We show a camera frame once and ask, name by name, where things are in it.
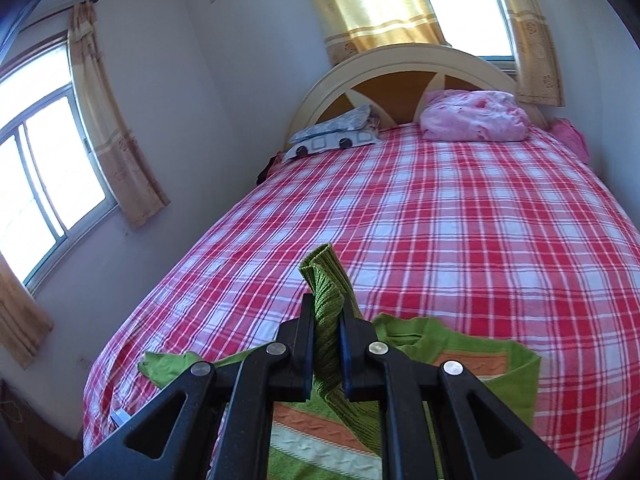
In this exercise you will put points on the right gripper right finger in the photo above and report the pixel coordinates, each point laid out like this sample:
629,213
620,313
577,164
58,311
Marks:
438,422

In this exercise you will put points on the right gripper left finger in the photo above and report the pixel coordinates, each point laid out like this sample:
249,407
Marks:
212,421

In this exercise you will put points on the dark wooden nightstand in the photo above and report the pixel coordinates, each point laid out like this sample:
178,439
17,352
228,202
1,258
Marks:
31,448

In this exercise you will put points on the side window left curtain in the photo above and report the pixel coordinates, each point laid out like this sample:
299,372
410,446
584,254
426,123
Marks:
23,324

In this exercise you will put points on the side window curtain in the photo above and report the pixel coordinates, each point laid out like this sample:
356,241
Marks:
23,324
126,171

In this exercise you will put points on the grey white folded blanket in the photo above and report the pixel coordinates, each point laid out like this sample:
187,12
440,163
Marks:
358,127

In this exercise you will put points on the side window right curtain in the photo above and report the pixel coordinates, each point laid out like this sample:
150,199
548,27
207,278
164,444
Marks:
126,171

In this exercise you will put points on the pink pillow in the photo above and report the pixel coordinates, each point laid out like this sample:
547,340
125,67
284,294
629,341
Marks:
473,116

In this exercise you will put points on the side window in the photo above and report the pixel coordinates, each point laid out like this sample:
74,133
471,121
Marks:
52,189

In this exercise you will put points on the cream wooden headboard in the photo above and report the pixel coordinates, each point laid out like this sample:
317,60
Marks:
393,80

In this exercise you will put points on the pink cloth beside bed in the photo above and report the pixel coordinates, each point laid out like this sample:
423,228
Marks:
564,131

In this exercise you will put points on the back right beige curtain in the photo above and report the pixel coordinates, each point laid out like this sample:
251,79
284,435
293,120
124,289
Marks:
539,75

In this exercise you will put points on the beige curtain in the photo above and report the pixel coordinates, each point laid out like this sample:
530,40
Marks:
539,75
351,27

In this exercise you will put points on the back left beige curtain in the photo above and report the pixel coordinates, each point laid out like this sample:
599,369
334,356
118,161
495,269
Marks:
351,27

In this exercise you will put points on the back window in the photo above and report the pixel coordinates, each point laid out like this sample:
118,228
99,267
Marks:
478,27

